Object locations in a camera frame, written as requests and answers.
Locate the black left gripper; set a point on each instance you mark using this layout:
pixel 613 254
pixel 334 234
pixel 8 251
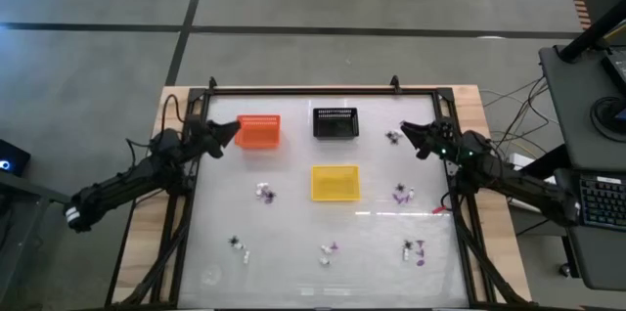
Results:
pixel 200 137

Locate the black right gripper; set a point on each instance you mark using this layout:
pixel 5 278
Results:
pixel 442 140

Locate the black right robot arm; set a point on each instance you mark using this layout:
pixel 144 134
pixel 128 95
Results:
pixel 513 181

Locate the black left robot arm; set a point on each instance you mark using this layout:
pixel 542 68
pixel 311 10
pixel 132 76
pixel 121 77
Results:
pixel 122 181

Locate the orange plastic basket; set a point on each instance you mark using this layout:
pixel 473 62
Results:
pixel 257 132

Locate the black plastic basket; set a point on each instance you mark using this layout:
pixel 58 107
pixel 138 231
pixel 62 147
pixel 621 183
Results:
pixel 336 127

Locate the yellow plastic basket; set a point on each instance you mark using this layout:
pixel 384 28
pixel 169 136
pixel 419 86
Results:
pixel 336 184

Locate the black desk support bar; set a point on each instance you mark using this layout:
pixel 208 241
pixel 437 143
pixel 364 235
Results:
pixel 548 159

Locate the dark grey desk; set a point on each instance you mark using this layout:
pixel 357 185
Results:
pixel 572 105
pixel 601 257

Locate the black round monitor base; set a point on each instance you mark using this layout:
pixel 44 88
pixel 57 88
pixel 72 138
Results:
pixel 599 120

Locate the black caster wheel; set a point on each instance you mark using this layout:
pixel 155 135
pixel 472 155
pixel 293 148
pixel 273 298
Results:
pixel 565 269

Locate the black keyboard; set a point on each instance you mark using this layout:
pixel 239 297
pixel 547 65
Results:
pixel 604 203

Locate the black pole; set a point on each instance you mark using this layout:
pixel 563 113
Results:
pixel 587 37

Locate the dark grey side table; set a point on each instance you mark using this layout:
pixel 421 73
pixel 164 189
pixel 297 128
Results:
pixel 24 189

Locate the black box with blue light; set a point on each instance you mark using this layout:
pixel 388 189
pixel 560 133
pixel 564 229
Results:
pixel 14 157

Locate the black monitor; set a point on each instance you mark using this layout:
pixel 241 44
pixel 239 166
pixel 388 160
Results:
pixel 617 69

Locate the black frame clamp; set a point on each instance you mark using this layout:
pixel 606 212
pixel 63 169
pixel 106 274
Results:
pixel 211 83
pixel 395 83

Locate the black aluminium table frame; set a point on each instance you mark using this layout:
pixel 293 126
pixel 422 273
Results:
pixel 318 91

